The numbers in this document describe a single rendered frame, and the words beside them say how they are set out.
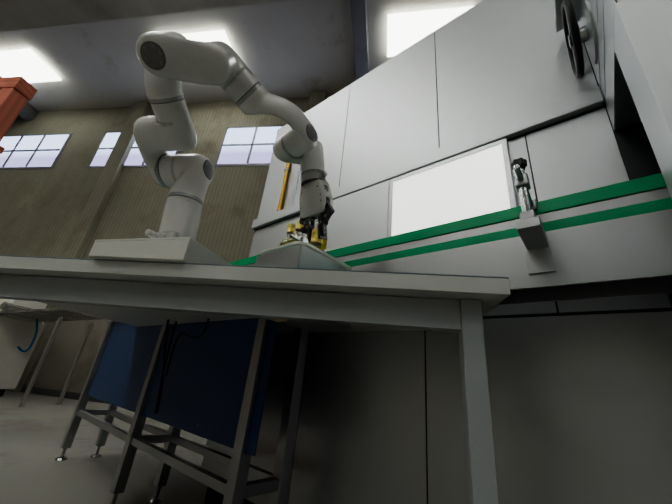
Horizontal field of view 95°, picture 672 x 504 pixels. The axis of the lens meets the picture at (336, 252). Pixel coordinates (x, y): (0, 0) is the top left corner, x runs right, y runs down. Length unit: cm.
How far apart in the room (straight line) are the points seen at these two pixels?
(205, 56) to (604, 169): 103
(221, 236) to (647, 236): 494
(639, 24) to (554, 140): 42
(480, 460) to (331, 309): 36
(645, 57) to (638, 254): 33
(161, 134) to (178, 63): 21
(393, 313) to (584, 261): 38
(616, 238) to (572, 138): 47
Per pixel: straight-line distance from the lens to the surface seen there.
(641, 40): 82
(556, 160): 115
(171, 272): 78
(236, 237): 508
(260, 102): 89
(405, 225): 116
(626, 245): 78
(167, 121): 97
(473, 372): 65
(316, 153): 95
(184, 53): 85
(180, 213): 92
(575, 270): 76
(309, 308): 67
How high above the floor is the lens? 53
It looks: 23 degrees up
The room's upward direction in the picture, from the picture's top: 6 degrees clockwise
